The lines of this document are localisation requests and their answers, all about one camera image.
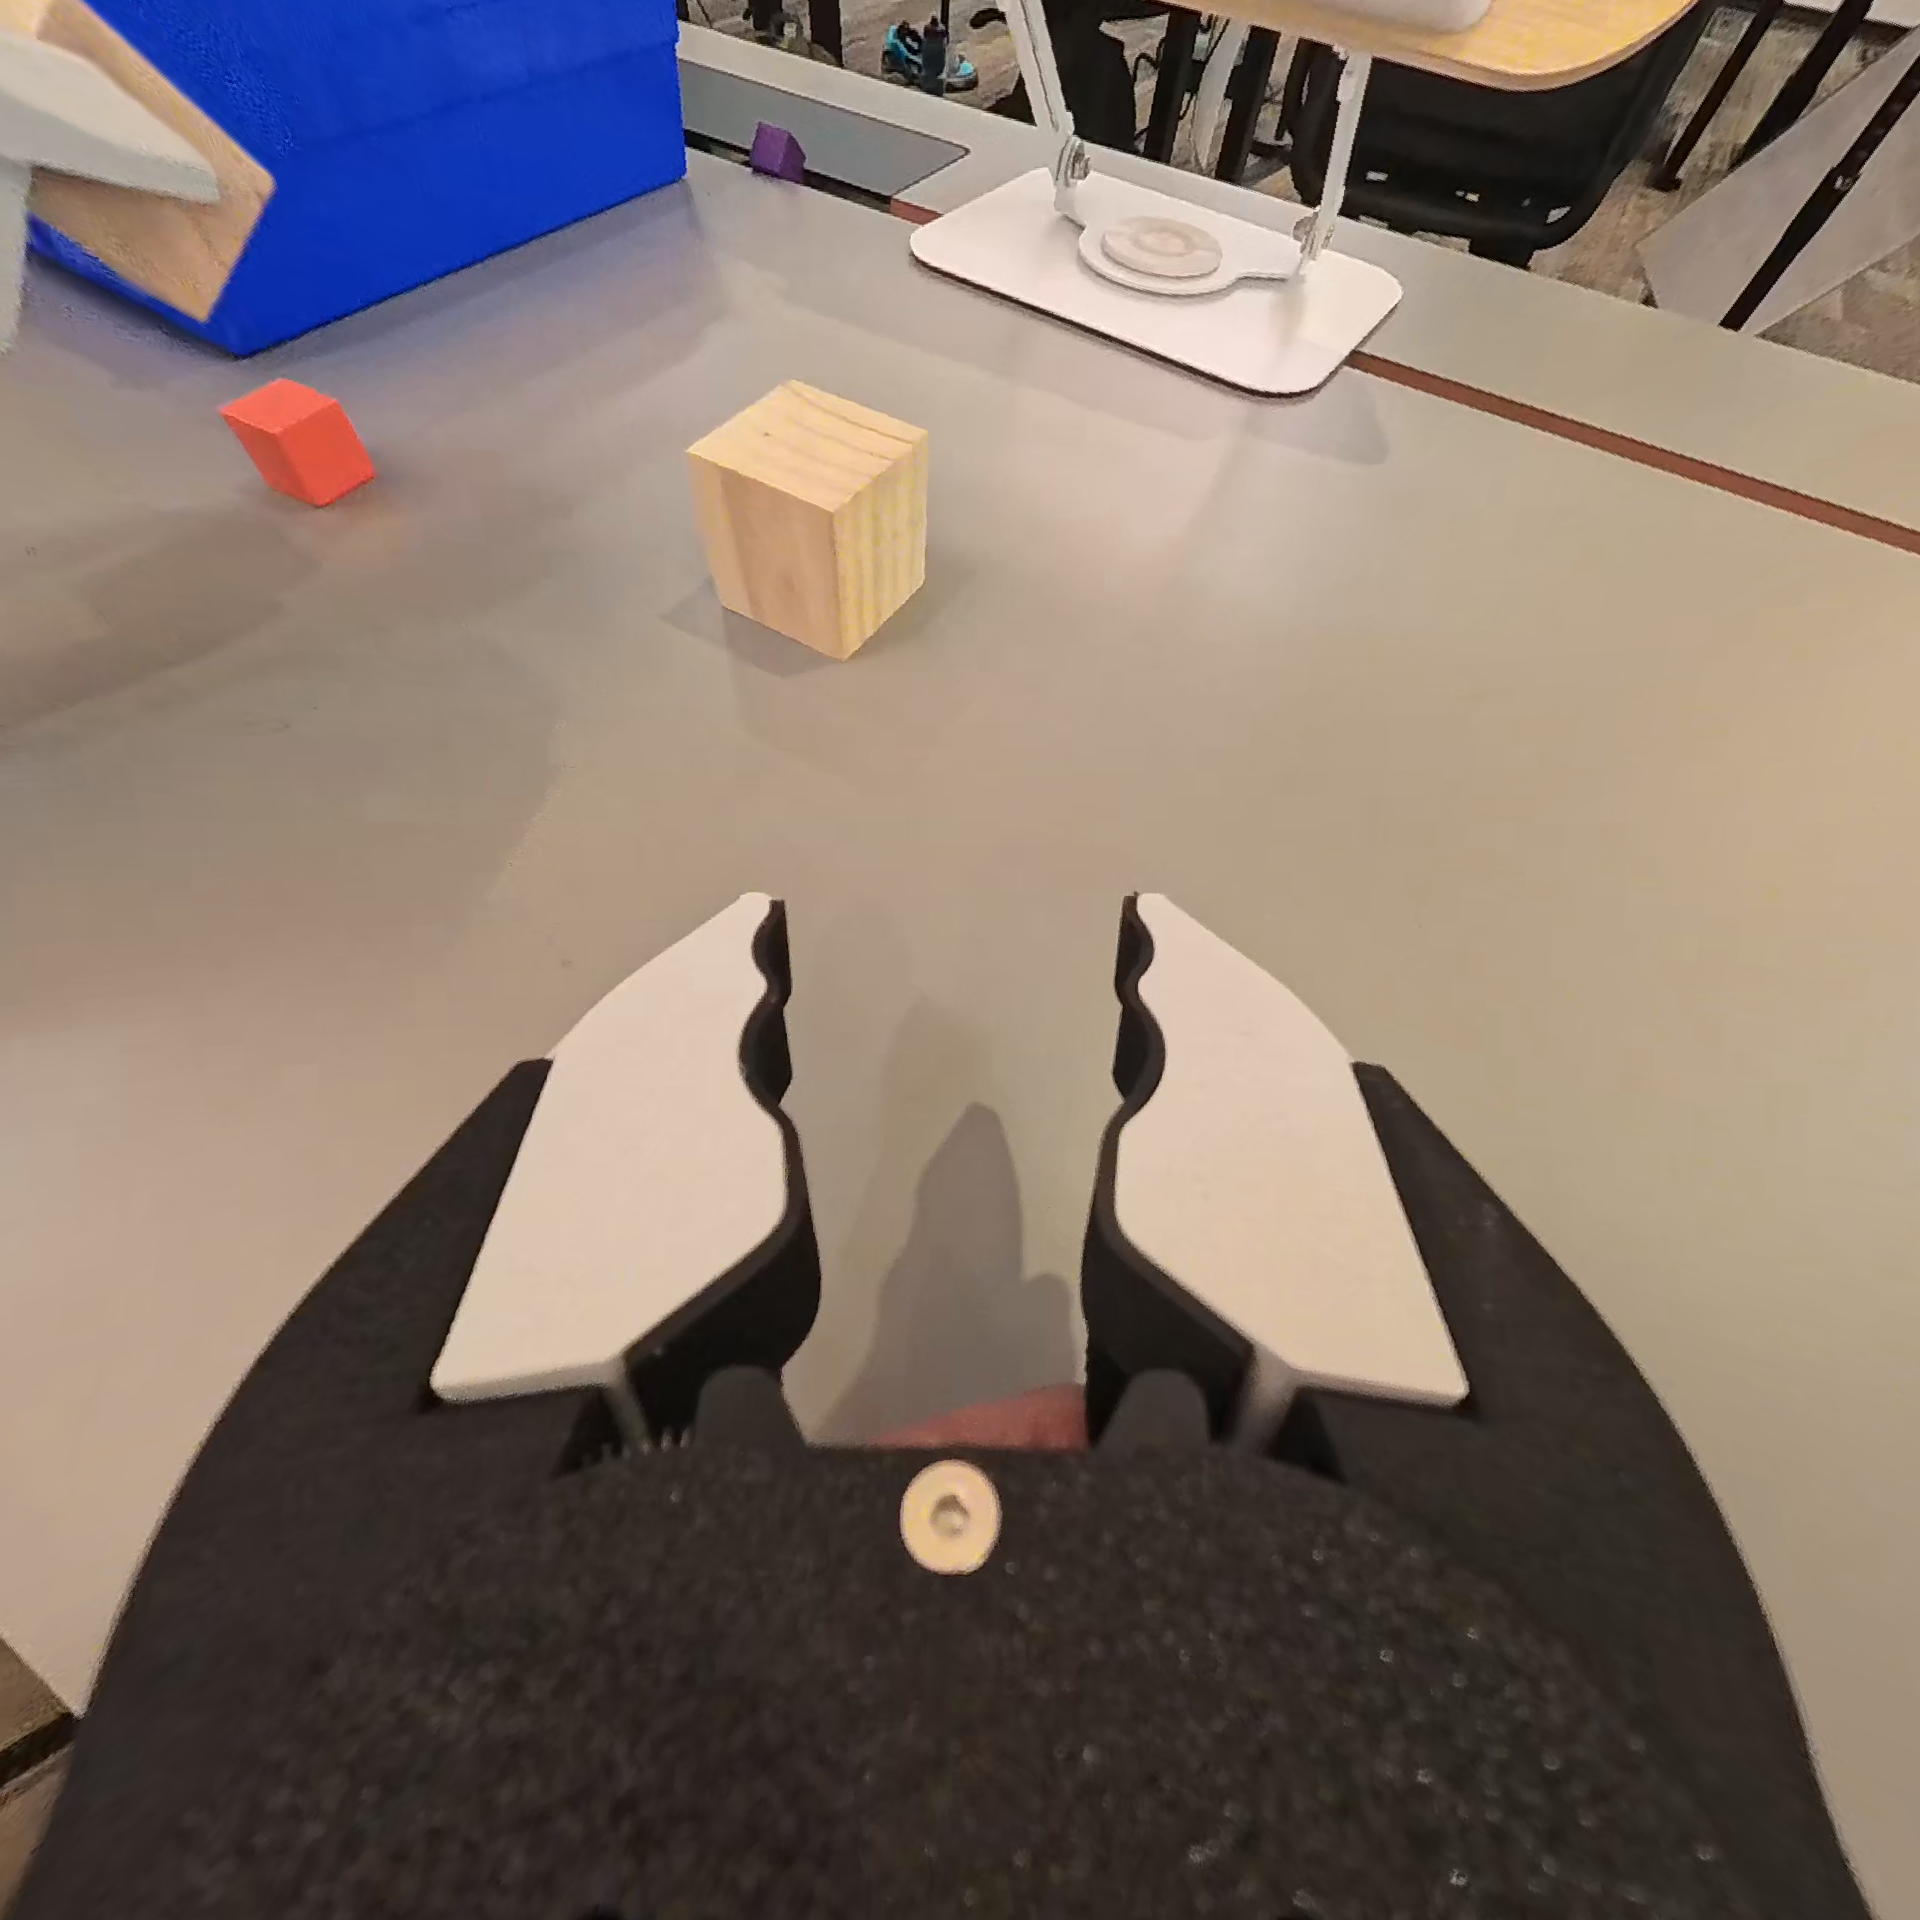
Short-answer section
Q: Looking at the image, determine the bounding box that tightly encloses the white folding stand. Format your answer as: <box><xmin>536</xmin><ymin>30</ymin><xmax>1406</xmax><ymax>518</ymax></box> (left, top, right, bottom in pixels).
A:
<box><xmin>909</xmin><ymin>0</ymin><xmax>1406</xmax><ymax>395</ymax></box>

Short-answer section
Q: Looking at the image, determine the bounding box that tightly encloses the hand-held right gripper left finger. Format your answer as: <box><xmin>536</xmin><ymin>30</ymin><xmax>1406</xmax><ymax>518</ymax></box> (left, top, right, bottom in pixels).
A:
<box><xmin>430</xmin><ymin>896</ymin><xmax>820</xmax><ymax>1431</ymax></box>

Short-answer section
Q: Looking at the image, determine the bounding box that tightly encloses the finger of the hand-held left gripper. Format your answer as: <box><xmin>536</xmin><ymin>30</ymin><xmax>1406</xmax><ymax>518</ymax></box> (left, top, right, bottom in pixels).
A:
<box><xmin>0</xmin><ymin>0</ymin><xmax>226</xmax><ymax>212</ymax></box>

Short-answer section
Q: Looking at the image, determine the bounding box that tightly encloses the red wooden cube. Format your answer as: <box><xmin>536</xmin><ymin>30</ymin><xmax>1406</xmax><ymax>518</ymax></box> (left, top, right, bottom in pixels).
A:
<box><xmin>220</xmin><ymin>379</ymin><xmax>383</xmax><ymax>504</ymax></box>

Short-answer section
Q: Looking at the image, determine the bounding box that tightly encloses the medium wooden cube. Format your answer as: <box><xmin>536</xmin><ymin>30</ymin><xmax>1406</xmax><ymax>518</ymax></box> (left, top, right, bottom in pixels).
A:
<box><xmin>26</xmin><ymin>0</ymin><xmax>274</xmax><ymax>326</ymax></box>

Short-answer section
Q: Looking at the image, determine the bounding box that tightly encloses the blue plastic bin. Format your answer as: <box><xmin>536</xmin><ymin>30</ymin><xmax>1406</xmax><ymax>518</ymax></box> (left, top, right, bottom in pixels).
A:
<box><xmin>31</xmin><ymin>0</ymin><xmax>688</xmax><ymax>356</ymax></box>

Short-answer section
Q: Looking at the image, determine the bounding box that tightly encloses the black office chair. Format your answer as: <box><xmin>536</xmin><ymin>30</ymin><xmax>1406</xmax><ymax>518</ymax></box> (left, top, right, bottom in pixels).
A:
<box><xmin>1292</xmin><ymin>46</ymin><xmax>1690</xmax><ymax>265</ymax></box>

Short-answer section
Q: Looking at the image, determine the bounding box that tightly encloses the large wooden cube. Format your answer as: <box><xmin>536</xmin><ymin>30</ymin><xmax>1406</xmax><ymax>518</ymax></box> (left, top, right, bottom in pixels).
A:
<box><xmin>688</xmin><ymin>381</ymin><xmax>928</xmax><ymax>659</ymax></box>

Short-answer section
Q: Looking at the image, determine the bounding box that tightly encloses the white slanted panel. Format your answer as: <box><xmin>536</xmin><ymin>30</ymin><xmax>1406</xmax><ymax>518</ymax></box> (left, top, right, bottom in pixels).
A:
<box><xmin>1645</xmin><ymin>31</ymin><xmax>1920</xmax><ymax>332</ymax></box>

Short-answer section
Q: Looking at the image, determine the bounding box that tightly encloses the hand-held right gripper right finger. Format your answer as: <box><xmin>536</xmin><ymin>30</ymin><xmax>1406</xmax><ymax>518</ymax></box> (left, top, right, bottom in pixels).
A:
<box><xmin>1082</xmin><ymin>891</ymin><xmax>1472</xmax><ymax>1431</ymax></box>

